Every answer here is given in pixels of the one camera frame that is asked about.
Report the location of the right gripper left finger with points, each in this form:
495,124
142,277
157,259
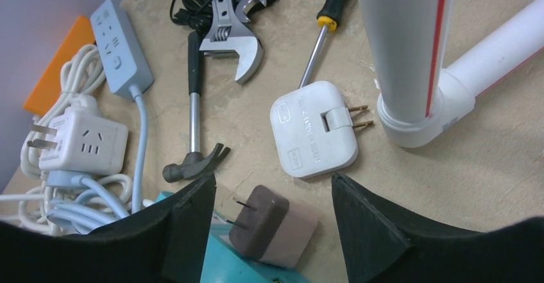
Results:
165,242

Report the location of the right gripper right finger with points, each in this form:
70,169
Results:
385,242

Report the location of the pink plug adapter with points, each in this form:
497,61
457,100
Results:
273,229

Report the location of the white plug adapter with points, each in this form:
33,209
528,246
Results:
313,130

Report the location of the white cube socket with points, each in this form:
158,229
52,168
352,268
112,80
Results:
81,140

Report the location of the teal rectangular box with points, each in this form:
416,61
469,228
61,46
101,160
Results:
223,263

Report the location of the small claw hammer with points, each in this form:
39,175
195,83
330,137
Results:
195,164

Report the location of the light blue power strip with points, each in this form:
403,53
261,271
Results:
125,66

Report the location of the silver adjustable wrench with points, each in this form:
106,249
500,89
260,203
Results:
228,36

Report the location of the orange power strip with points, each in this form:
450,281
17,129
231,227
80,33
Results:
46,91

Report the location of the yellow black screwdriver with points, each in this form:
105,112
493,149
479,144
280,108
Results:
328,20

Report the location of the white PVC pipe frame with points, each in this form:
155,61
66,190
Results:
419,97

